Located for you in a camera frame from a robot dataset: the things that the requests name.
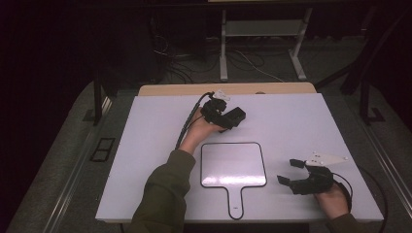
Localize white floor cable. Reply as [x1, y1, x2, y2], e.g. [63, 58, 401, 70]
[232, 48, 286, 83]

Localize person's right hand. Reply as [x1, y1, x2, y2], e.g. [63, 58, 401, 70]
[314, 183, 353, 221]

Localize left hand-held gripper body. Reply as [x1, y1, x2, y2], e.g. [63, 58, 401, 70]
[200, 89, 235, 131]

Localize long black cable loop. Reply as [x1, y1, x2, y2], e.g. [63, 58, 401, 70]
[356, 165, 390, 233]

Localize small whiteboard with handle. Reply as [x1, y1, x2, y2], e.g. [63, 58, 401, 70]
[199, 141, 268, 221]

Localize white metal stand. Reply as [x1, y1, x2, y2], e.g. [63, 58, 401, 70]
[219, 7, 314, 83]

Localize black floor cables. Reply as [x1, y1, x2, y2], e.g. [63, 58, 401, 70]
[150, 16, 222, 84]

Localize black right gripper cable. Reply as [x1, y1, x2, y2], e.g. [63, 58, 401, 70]
[331, 172, 354, 213]

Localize person's left hand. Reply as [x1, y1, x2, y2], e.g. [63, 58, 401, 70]
[178, 106, 228, 156]

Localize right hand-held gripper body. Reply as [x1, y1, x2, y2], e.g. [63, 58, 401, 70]
[289, 150, 350, 196]

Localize wooden table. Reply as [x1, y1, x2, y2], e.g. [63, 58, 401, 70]
[138, 82, 318, 97]

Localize black whiteboard eraser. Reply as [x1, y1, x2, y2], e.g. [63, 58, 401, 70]
[223, 106, 247, 129]

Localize black metal stand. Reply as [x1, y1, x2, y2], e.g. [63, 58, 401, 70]
[92, 69, 113, 127]
[314, 6, 412, 126]

